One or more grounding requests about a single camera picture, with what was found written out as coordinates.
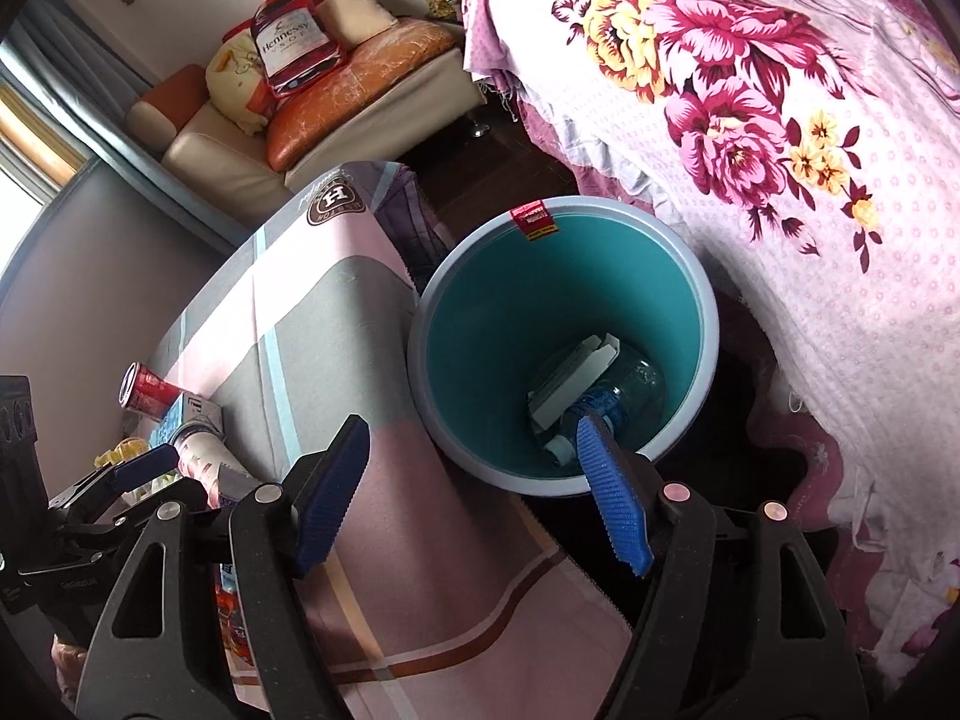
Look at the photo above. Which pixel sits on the teal plastic trash bin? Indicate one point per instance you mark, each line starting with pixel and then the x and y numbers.
pixel 502 310

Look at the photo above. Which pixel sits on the light blue milk carton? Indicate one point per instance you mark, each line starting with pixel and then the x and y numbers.
pixel 187 414

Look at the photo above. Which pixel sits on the strawberry yogurt cup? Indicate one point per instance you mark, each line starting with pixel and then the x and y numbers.
pixel 204 457

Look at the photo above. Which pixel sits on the Hennessy bottle shaped pillow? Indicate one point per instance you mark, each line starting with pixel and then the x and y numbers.
pixel 294 48

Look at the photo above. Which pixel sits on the cream leather sofa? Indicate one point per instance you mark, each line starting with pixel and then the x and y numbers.
pixel 195 142

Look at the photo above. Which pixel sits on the orange leather seat cushion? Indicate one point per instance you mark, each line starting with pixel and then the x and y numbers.
pixel 374 67

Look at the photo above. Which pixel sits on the red soda can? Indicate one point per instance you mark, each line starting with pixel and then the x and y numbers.
pixel 145 393

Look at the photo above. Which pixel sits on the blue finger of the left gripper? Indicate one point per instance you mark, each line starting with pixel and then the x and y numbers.
pixel 133 474

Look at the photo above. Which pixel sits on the clear plastic bottle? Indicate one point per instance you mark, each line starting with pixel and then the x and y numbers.
pixel 629 398

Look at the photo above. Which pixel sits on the orange Ovaltine snack wrapper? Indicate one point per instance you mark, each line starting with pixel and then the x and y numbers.
pixel 229 613

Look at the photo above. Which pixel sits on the yellow cartoon pillow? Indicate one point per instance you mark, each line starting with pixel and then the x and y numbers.
pixel 237 84

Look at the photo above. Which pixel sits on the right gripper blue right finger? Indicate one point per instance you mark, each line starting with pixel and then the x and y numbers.
pixel 606 467

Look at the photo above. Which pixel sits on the pink floral bed quilt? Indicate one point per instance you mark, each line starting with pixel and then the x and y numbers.
pixel 808 149

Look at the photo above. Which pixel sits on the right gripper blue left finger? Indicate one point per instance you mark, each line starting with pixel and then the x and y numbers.
pixel 328 490

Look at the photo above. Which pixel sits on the white plastic strip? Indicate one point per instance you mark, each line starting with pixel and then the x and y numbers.
pixel 567 376

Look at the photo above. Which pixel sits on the red bin label sticker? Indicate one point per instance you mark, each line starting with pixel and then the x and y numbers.
pixel 534 220

